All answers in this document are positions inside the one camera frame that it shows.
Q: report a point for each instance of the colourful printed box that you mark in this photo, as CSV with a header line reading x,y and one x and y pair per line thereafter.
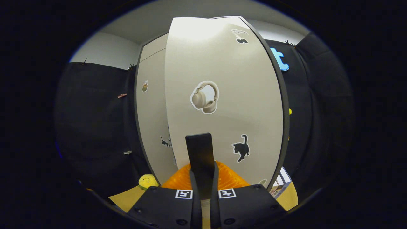
x,y
279,186

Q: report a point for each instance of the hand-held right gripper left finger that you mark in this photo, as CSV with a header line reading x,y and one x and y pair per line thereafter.
x,y
165,206

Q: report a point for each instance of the cabinet door with headphone sticker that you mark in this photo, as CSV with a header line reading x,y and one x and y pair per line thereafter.
x,y
238,79

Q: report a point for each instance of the pink clip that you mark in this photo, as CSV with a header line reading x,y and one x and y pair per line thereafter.
x,y
122,95

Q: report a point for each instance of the black backdrop cloth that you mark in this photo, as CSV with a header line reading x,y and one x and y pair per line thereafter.
x,y
95,127

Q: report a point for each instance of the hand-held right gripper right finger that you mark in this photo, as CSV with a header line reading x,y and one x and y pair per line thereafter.
x,y
248,206

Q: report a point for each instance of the yellow plush toy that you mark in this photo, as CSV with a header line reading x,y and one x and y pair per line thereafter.
x,y
148,182

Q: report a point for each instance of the cabinet door with camera sticker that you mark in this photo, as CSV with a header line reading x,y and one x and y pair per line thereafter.
x,y
152,111

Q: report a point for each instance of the grey double-door shoe cabinet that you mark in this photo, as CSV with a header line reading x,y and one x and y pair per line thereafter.
x,y
286,127

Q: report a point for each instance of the grey cabinet drawer front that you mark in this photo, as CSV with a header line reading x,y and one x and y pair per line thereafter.
x,y
154,47

